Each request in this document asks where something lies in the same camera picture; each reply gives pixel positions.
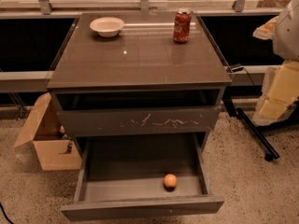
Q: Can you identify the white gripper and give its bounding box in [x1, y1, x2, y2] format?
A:
[253, 16, 299, 126]

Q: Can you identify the orange fruit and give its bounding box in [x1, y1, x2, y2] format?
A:
[164, 174, 178, 189]

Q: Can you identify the red soda can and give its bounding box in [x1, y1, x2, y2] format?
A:
[173, 9, 192, 43]

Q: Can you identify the black cable on floor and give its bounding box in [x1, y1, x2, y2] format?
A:
[0, 202, 15, 224]

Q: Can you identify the scratched grey top drawer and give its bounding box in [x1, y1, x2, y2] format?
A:
[57, 106, 220, 137]

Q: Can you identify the grey drawer cabinet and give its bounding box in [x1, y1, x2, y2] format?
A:
[48, 12, 231, 149]

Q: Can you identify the open grey middle drawer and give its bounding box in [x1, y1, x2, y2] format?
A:
[61, 133, 223, 221]

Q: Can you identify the black metal stand leg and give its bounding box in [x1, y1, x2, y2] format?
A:
[222, 97, 279, 161]

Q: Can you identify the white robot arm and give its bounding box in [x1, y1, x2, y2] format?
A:
[253, 0, 299, 126]

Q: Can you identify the open cardboard box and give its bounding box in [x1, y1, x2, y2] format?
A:
[14, 93, 81, 171]

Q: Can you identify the white paper bowl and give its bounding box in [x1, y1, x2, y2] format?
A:
[90, 17, 124, 37]

